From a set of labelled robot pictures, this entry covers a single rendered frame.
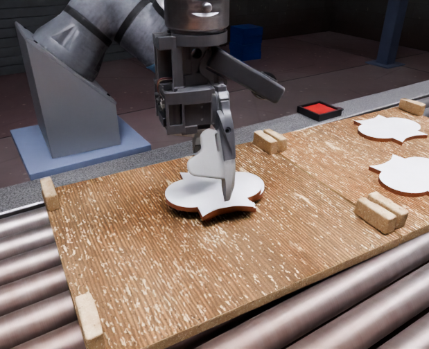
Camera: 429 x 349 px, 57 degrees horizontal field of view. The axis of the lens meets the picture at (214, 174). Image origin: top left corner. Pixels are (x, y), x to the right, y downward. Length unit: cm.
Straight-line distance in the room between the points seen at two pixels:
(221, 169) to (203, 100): 9
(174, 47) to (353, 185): 37
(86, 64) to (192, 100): 46
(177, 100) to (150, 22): 45
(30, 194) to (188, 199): 29
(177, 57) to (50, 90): 45
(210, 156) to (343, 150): 37
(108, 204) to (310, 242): 30
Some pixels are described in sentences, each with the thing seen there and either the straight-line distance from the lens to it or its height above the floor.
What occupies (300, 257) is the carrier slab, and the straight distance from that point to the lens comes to 52.
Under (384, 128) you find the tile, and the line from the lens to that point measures 90.
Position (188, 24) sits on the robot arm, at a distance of 46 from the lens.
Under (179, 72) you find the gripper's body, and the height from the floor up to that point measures 114.
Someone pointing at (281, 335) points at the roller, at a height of 91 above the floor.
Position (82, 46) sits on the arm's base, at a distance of 91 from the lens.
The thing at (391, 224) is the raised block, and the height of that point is 95.
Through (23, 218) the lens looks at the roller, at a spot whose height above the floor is 92.
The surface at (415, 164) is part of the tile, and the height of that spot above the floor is 94.
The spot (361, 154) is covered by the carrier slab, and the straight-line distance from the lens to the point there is 79.
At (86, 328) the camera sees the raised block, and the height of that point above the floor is 96.
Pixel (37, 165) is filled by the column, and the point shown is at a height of 87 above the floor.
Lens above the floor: 127
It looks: 30 degrees down
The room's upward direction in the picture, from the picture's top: straight up
